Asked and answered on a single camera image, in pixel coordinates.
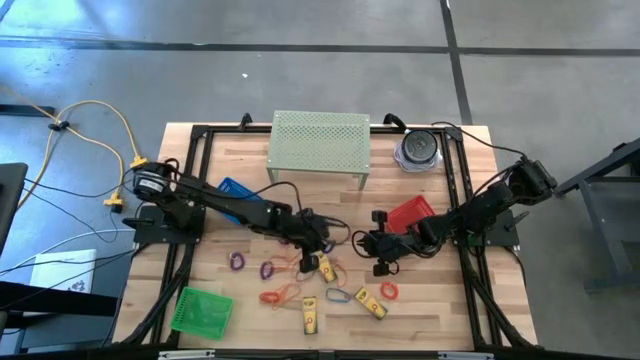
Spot yellow green crayon box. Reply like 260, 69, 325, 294
314, 251, 338, 285
301, 295, 320, 336
353, 286, 389, 321

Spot white floor cable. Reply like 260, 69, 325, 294
9, 227, 137, 269

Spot black floor plate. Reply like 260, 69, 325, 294
0, 103, 56, 117

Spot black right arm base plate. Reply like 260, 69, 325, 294
446, 208, 521, 247

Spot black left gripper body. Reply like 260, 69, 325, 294
292, 214, 332, 274

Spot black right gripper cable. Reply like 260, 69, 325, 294
350, 228, 381, 261

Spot blue plastic basket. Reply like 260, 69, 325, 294
215, 176, 264, 226

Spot green plastic basket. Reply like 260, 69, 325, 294
169, 285, 235, 342

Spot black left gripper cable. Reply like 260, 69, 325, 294
234, 180, 352, 247

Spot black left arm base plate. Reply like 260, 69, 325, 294
133, 204, 207, 245

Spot silver aluminium bracket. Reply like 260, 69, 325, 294
438, 351, 495, 360
158, 349, 216, 360

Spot clear crumpled plastic wrap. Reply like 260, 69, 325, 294
392, 138, 445, 174

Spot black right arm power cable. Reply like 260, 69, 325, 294
430, 121, 527, 160

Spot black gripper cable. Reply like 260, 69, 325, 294
234, 180, 352, 247
350, 228, 381, 261

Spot thin black floor cable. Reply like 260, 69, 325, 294
23, 169, 139, 199

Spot red plastic basket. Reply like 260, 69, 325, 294
386, 194, 437, 235

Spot black beam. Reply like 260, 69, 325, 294
0, 280, 120, 317

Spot dark grey metal cart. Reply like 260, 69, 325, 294
552, 137, 640, 294

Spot sage green perforated metal shelf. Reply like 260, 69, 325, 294
265, 109, 372, 191

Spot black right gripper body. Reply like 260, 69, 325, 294
362, 210, 419, 277

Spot yellow extension cable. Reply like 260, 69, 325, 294
0, 84, 150, 209

